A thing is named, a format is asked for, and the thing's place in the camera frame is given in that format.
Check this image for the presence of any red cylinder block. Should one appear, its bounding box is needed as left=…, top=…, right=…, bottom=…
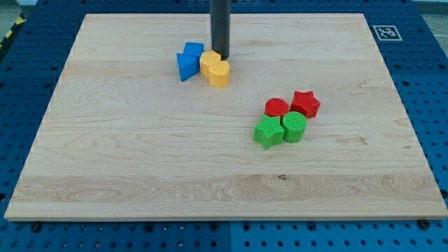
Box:
left=264, top=98, right=289, bottom=117

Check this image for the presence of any blue triangle block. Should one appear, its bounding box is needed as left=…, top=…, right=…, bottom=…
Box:
left=176, top=53, right=200, bottom=82

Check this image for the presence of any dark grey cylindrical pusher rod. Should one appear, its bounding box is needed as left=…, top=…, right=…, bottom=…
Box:
left=210, top=0, right=230, bottom=60

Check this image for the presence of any white fiducial marker tag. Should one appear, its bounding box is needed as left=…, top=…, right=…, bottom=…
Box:
left=373, top=24, right=403, bottom=41

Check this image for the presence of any green cylinder block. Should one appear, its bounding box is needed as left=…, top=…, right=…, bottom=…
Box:
left=281, top=111, right=307, bottom=143

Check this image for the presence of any green star block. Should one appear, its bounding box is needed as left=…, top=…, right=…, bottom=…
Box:
left=253, top=115, right=285, bottom=150

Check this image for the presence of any yellow hexagon block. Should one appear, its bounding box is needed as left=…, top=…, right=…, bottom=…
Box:
left=199, top=50, right=221, bottom=78

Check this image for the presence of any light wooden board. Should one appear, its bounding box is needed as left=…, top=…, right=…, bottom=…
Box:
left=5, top=13, right=447, bottom=221

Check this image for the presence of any red star block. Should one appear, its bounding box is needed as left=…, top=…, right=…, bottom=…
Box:
left=290, top=90, right=321, bottom=119

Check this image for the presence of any yellow heart block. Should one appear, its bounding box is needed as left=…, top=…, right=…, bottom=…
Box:
left=208, top=60, right=230, bottom=88

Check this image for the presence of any blue cube block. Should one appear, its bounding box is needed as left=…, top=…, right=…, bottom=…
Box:
left=183, top=42, right=204, bottom=59

